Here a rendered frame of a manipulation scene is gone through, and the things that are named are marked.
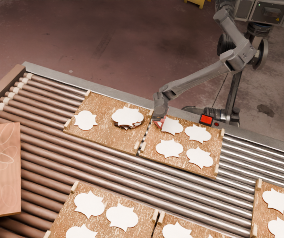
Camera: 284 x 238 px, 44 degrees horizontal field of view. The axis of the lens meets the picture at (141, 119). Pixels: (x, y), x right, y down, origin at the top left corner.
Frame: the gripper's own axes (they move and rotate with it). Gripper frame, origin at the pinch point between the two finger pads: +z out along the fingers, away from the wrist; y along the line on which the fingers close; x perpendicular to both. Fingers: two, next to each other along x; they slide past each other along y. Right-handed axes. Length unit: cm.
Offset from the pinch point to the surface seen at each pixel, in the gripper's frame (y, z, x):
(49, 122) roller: 21, -12, -57
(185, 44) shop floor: -240, 85, -36
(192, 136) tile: 3.2, 5.5, 17.4
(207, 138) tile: 1.0, 7.7, 25.3
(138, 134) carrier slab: 12.1, -1.2, -10.3
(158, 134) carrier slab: 8.1, 1.6, -0.1
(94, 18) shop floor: -244, 52, -152
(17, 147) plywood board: 51, -24, -54
